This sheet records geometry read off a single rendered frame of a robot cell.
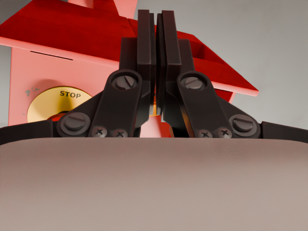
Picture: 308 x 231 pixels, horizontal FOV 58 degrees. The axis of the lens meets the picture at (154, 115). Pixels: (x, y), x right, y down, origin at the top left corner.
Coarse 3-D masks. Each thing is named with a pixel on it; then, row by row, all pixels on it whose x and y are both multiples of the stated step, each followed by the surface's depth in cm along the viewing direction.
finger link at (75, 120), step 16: (144, 16) 12; (144, 32) 11; (128, 48) 12; (144, 48) 10; (128, 64) 11; (144, 64) 10; (144, 80) 10; (96, 96) 10; (144, 96) 10; (80, 112) 9; (144, 112) 11; (64, 128) 9; (80, 128) 9
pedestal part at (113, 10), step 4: (96, 0) 73; (100, 0) 75; (104, 0) 77; (108, 0) 79; (112, 0) 82; (96, 4) 68; (100, 4) 70; (104, 4) 72; (108, 4) 73; (112, 4) 75; (92, 8) 74; (96, 8) 63; (100, 8) 65; (104, 8) 66; (108, 8) 68; (112, 8) 69; (116, 8) 72; (108, 12) 63; (112, 12) 64; (116, 12) 66
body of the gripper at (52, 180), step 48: (48, 144) 7; (96, 144) 7; (144, 144) 7; (192, 144) 7; (240, 144) 7; (288, 144) 7; (0, 192) 6; (48, 192) 6; (96, 192) 6; (144, 192) 6; (192, 192) 6; (240, 192) 6; (288, 192) 6
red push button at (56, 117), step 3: (63, 111) 27; (66, 111) 27; (57, 114) 25; (60, 114) 25; (63, 114) 25; (51, 117) 25; (54, 117) 24; (57, 117) 24; (54, 120) 24; (57, 120) 24
